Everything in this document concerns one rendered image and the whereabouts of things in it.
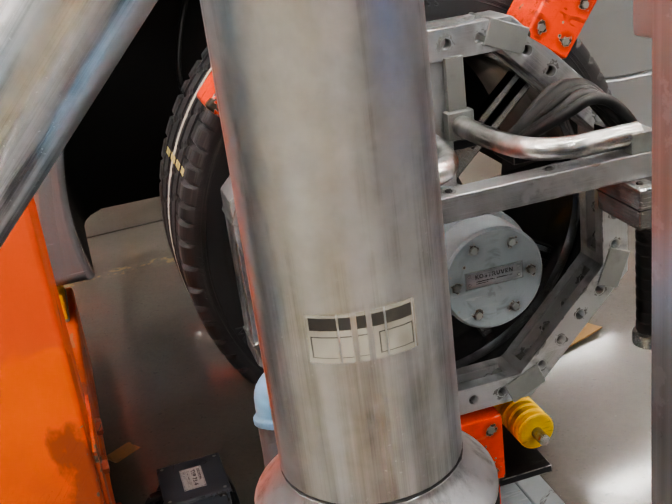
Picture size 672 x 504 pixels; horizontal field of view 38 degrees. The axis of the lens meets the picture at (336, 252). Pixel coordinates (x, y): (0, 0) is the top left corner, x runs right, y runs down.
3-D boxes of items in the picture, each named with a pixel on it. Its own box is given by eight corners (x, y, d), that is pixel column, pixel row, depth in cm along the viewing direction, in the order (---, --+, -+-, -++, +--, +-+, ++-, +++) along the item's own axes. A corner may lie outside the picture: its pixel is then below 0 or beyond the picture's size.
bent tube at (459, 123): (568, 115, 127) (566, 33, 123) (656, 151, 109) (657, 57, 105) (444, 142, 123) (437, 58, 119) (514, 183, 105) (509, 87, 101)
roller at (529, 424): (477, 364, 169) (475, 334, 167) (563, 452, 143) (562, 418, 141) (447, 372, 168) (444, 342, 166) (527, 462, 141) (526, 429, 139)
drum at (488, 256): (477, 259, 137) (470, 164, 132) (552, 319, 118) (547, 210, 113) (383, 282, 134) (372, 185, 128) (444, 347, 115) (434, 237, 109)
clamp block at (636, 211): (633, 199, 118) (633, 158, 116) (679, 222, 110) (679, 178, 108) (596, 208, 117) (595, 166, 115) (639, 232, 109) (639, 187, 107)
